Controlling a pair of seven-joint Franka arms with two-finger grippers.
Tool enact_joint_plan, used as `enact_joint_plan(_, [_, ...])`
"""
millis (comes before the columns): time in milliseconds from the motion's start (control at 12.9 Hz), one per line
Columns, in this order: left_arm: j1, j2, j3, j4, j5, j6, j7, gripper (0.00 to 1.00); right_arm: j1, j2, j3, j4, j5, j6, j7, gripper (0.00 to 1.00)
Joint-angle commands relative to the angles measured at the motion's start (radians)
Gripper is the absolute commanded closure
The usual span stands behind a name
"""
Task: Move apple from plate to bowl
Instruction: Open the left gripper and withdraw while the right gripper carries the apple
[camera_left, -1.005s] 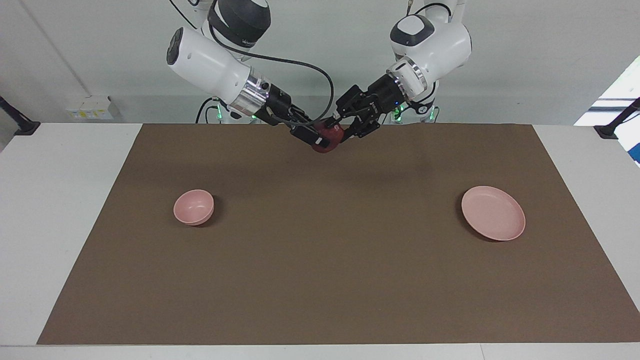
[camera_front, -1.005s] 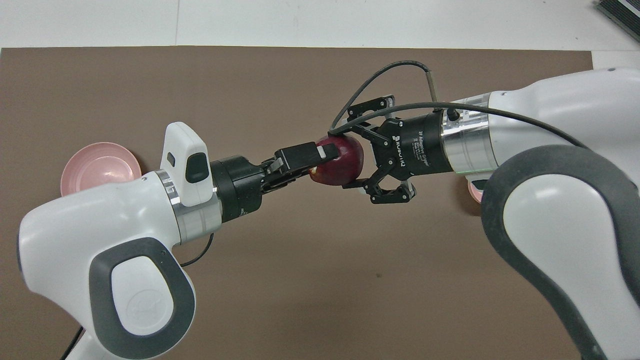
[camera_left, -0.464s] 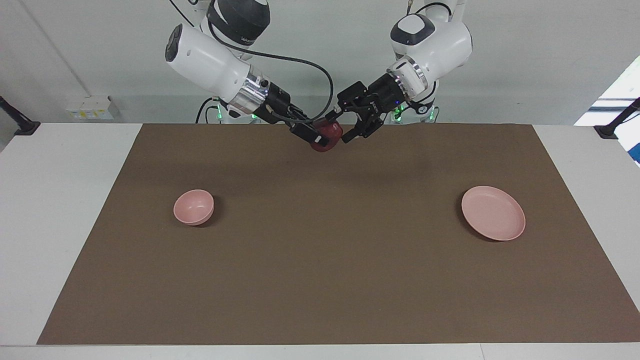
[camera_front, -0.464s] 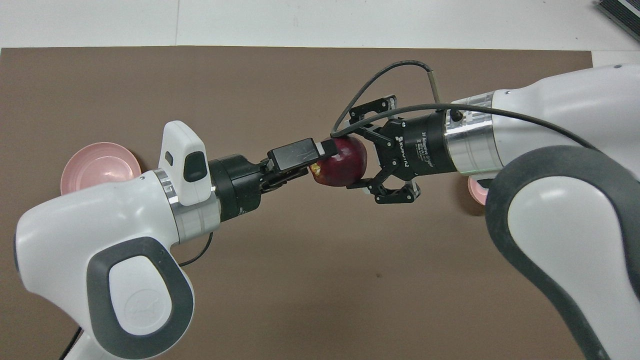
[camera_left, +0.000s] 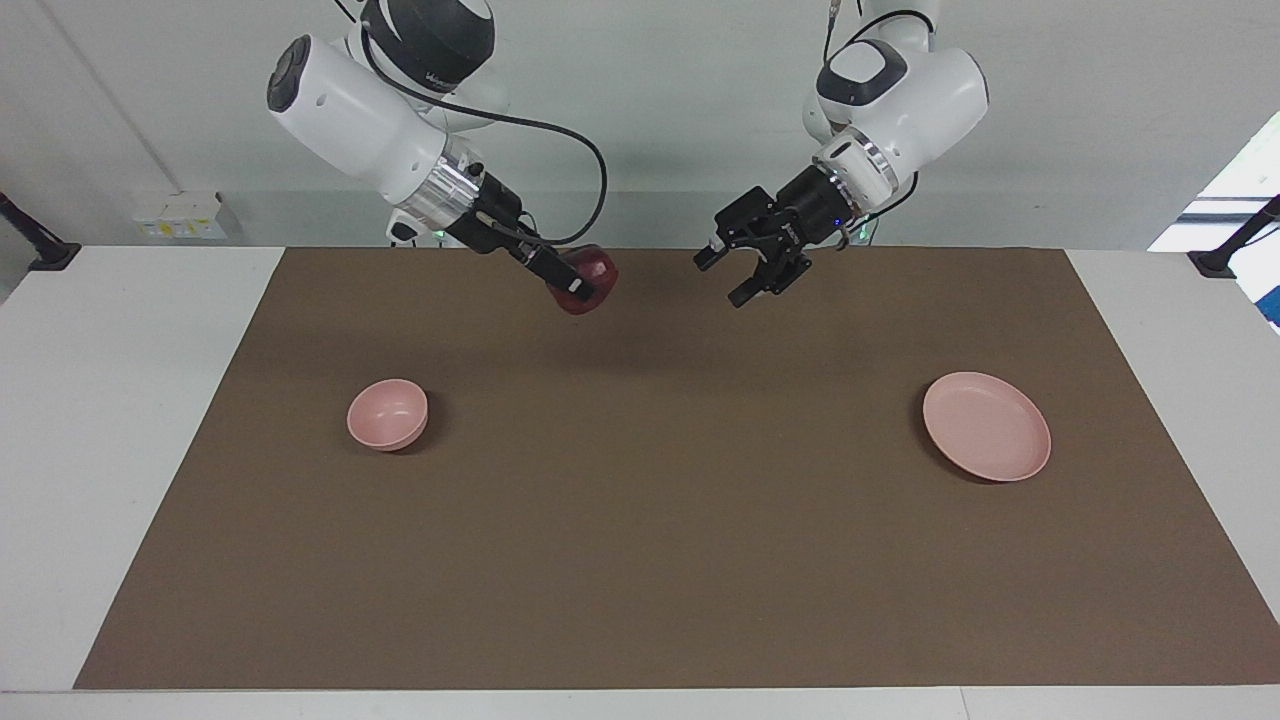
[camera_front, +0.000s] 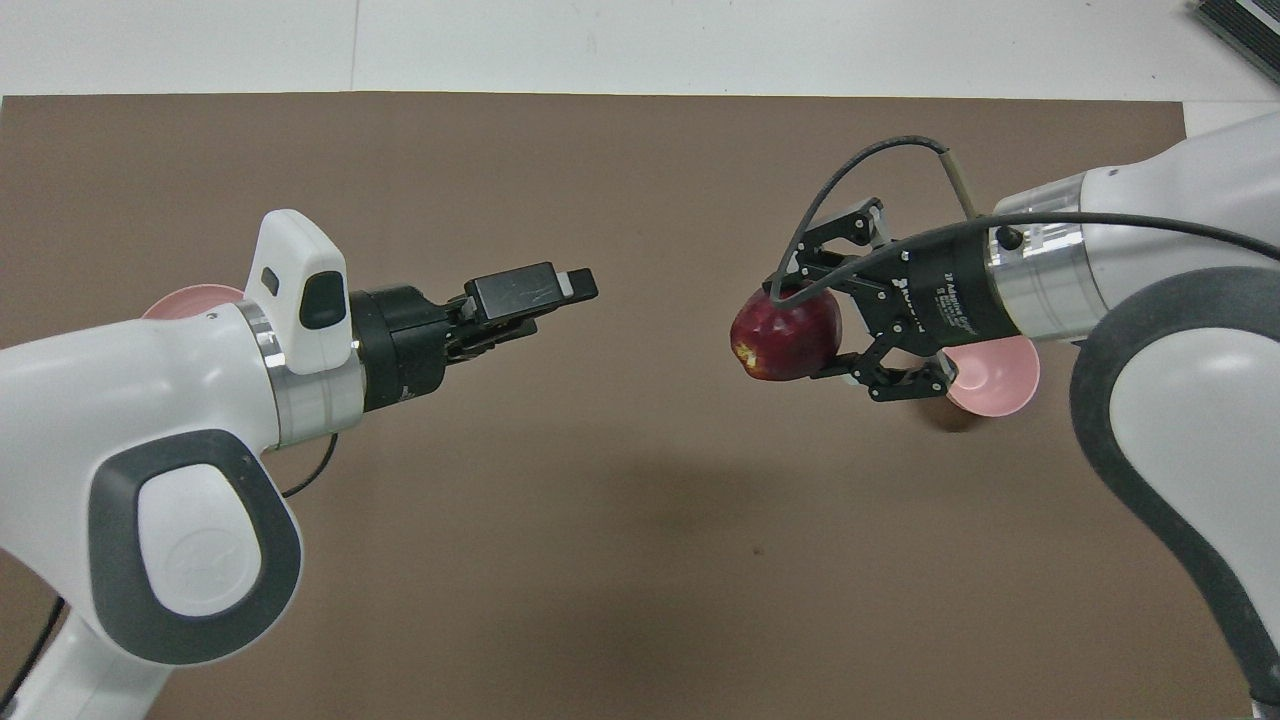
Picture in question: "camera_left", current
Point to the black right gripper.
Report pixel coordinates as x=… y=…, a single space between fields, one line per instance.
x=490 y=220

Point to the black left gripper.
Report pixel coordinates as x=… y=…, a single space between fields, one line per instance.
x=812 y=210

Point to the dark red apple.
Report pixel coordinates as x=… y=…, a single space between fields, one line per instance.
x=600 y=268

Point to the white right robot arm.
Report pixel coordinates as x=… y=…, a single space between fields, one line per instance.
x=350 y=110

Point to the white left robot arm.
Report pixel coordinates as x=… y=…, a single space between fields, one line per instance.
x=920 y=90

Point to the pink bowl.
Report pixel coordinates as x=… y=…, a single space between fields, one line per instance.
x=385 y=415

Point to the pink plate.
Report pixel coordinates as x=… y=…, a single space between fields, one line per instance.
x=985 y=425

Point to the brown table mat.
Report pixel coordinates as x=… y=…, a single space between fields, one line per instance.
x=650 y=520

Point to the black clamp stand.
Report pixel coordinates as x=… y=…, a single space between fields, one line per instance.
x=50 y=255
x=1215 y=262

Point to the blue object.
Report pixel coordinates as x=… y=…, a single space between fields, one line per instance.
x=1273 y=308

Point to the white wall socket box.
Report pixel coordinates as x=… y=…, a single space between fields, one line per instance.
x=180 y=215

